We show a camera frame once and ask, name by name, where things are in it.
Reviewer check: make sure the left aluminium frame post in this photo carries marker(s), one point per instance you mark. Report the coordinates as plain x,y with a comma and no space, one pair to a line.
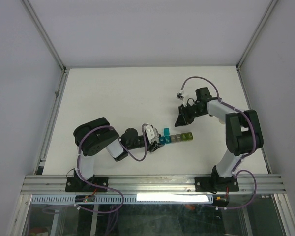
43,34

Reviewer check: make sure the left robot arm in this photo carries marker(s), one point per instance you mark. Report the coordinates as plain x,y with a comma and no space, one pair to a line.
94,136

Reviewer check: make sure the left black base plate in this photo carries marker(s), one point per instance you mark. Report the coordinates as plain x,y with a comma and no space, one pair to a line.
75,184

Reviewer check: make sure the multicolour weekly pill organizer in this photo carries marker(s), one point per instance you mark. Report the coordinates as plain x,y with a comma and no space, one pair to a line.
168,138

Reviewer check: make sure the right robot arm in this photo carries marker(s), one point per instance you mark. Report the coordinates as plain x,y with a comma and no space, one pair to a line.
243,136

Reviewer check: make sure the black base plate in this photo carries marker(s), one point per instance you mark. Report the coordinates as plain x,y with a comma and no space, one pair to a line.
214,185
75,184

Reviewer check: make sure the grey slotted cable duct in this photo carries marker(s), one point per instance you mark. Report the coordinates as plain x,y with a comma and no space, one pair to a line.
140,198

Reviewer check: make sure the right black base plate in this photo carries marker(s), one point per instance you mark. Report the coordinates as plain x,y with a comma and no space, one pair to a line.
214,185

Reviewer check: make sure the aluminium frame post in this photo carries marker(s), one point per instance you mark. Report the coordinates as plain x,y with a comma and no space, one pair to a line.
43,34
261,24

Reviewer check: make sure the right aluminium frame post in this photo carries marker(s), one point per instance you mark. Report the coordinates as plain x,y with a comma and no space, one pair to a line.
261,24

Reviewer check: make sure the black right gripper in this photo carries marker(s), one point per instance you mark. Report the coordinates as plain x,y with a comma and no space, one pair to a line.
183,119

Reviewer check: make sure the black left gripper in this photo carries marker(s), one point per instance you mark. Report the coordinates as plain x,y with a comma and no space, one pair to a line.
155,145

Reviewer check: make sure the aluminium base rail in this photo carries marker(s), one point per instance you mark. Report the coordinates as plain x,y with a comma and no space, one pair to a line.
178,184

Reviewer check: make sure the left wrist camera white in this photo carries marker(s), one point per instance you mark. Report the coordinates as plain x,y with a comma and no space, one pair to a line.
151,133

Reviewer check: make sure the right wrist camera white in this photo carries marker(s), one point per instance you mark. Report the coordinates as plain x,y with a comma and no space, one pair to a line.
181,95

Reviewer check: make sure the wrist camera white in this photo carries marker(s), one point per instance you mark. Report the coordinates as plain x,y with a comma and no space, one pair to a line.
151,133
181,95

